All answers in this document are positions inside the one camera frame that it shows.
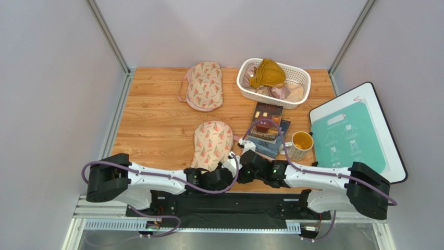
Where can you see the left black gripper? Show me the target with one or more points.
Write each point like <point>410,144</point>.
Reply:
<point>219,165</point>

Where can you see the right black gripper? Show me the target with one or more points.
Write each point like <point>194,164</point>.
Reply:
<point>247,160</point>

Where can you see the floral mesh laundry bag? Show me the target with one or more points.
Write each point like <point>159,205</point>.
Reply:
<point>213,141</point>

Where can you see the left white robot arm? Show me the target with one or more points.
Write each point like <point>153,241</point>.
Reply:
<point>116,178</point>

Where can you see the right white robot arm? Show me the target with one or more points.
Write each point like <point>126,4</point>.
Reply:
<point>356,188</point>

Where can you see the pink satin bra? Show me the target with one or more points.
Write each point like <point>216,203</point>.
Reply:
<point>288,92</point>

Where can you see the mustard yellow bra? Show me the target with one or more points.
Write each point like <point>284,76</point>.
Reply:
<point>269,73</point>

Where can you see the blue book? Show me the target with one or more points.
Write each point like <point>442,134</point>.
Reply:
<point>268,149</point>

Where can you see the dark brown book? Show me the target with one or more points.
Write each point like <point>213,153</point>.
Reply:
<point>265,122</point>

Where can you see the white mug yellow inside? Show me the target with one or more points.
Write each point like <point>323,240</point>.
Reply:
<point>298,147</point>

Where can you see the white plastic basket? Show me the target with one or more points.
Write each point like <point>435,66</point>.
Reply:
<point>294,75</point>

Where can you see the teal folding board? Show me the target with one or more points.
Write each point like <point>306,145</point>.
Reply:
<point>347,136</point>

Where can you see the white tray black rim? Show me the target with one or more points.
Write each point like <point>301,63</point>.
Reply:
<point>395,171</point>

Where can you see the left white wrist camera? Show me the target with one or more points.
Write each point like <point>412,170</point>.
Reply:
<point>232,165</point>

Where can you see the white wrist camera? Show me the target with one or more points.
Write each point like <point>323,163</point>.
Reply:
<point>232,165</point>
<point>246,145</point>

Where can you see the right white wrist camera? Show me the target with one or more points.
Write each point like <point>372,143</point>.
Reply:
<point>246,145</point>

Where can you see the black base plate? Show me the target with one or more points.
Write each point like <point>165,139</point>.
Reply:
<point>231,210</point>

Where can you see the aluminium frame rail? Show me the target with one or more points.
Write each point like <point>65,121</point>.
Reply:
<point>113,225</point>

